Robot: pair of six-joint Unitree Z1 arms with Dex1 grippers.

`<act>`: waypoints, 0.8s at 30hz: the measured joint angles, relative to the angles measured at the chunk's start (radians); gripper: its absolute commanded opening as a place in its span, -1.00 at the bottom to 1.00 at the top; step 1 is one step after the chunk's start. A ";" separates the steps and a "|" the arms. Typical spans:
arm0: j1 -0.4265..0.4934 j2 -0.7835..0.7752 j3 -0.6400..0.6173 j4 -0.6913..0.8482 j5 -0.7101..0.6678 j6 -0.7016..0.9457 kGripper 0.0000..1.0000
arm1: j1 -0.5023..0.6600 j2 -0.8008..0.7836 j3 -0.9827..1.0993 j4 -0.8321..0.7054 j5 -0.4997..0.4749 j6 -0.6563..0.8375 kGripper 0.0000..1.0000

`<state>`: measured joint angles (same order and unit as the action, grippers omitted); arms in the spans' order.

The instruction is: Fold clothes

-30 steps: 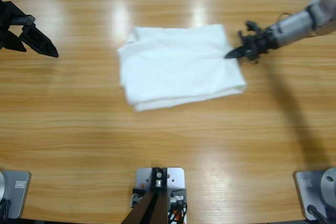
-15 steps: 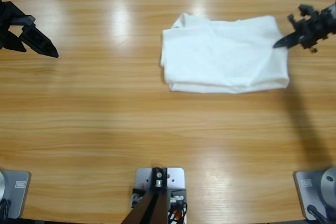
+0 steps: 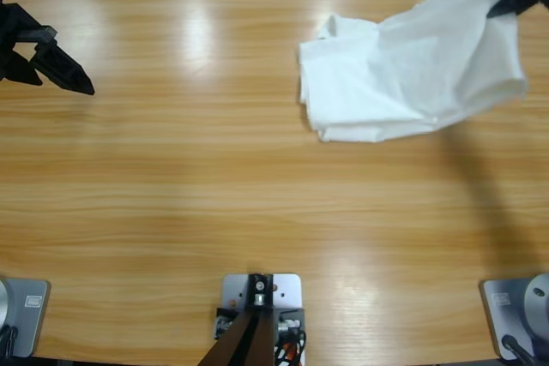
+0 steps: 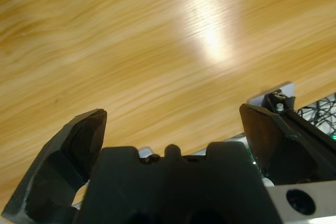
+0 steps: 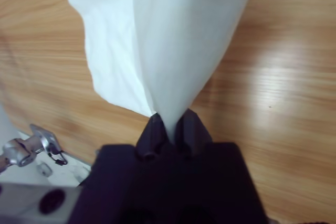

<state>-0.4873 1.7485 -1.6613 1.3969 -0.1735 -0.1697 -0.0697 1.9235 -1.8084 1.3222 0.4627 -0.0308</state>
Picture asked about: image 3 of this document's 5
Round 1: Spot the white t-shirt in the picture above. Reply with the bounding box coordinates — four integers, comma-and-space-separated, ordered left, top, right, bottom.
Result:
297, 0, 528, 144

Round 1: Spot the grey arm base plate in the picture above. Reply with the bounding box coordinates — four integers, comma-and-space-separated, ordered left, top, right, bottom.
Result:
0, 276, 52, 359
479, 271, 549, 361

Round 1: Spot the black base power cable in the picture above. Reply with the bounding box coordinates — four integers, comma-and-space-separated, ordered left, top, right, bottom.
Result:
500, 333, 541, 366
0, 325, 21, 358

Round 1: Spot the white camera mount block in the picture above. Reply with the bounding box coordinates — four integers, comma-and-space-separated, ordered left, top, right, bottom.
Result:
214, 272, 308, 366

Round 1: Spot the dark camera post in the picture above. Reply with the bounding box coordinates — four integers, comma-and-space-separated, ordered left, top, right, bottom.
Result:
199, 272, 275, 366

